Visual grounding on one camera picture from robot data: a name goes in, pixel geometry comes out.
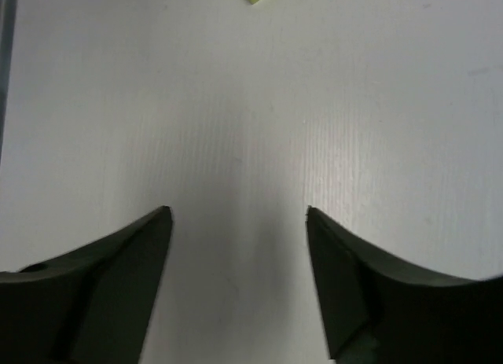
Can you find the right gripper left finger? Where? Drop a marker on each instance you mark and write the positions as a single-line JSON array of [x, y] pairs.
[[90, 305]]

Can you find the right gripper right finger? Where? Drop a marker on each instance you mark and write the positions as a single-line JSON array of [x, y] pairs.
[[378, 308]]

